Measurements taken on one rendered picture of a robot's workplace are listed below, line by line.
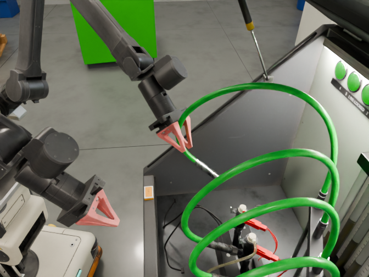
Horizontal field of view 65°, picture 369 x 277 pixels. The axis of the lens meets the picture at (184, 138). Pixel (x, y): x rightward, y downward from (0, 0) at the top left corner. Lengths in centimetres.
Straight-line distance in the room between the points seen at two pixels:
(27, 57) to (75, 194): 58
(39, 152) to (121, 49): 37
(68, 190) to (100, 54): 352
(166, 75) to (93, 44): 329
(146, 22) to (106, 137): 170
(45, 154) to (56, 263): 129
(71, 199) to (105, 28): 45
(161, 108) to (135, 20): 320
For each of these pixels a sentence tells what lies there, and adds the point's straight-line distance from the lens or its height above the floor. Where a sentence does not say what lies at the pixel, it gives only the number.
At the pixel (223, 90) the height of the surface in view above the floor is 140.
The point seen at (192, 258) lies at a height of 122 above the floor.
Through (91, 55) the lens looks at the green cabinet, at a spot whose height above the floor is 20.
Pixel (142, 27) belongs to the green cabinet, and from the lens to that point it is 392.
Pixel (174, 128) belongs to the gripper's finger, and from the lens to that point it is 70.
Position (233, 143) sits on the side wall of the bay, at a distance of 101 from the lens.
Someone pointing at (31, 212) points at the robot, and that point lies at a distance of 128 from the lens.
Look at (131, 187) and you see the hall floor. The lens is 231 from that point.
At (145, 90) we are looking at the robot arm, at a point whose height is 135.
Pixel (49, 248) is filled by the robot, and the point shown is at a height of 28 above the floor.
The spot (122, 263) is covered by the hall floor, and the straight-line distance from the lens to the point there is 197.
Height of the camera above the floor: 171
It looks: 39 degrees down
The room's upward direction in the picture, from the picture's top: straight up
